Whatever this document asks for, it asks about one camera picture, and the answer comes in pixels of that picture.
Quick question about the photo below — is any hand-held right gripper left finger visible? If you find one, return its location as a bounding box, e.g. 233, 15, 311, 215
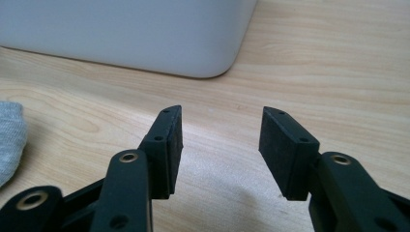
137, 104, 185, 200

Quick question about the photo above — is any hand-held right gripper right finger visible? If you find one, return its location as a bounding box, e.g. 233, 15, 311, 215
258, 106, 321, 202

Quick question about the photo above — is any grey sock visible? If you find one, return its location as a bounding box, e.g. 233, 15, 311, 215
0, 101, 29, 189

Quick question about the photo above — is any white plastic storage box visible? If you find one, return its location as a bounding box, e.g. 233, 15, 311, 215
0, 0, 259, 79

